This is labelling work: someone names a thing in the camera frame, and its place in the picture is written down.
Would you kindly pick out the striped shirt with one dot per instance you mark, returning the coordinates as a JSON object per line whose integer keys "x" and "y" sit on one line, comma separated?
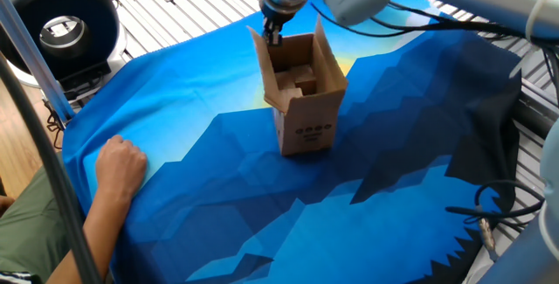
{"x": 11, "y": 277}

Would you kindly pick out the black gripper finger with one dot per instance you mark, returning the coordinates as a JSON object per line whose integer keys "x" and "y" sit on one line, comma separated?
{"x": 278, "y": 37}
{"x": 268, "y": 35}

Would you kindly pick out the bare person hand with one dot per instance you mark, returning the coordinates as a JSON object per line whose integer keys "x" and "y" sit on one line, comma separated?
{"x": 120, "y": 166}

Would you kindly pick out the aluminium frame post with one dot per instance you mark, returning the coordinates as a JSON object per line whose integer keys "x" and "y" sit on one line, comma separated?
{"x": 35, "y": 52}

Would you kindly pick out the blue mountain print cloth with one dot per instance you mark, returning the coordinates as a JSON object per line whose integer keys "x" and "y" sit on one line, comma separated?
{"x": 262, "y": 214}

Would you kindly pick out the green shorts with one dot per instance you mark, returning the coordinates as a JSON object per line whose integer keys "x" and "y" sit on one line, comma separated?
{"x": 30, "y": 227}

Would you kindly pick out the black frame rail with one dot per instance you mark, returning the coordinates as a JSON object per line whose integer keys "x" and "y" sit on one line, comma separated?
{"x": 533, "y": 118}

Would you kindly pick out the bare person forearm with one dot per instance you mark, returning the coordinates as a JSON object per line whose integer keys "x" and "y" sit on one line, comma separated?
{"x": 94, "y": 240}

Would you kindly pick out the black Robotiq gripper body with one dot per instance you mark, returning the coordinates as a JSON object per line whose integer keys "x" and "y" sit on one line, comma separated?
{"x": 277, "y": 18}

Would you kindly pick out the brown cardboard box with label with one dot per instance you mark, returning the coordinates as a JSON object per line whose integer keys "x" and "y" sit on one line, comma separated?
{"x": 310, "y": 118}

